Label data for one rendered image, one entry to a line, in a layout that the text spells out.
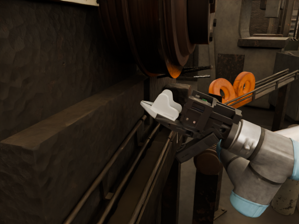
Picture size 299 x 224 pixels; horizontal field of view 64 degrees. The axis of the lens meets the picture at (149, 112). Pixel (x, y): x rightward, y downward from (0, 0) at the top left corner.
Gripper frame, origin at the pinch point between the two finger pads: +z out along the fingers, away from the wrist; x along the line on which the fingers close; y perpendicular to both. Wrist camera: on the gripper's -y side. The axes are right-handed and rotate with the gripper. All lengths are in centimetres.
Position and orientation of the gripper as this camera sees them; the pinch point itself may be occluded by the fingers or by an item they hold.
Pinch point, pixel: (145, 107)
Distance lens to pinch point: 55.3
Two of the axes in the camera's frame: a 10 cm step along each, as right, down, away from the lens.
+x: -3.0, 3.2, -9.0
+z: -9.1, -3.9, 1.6
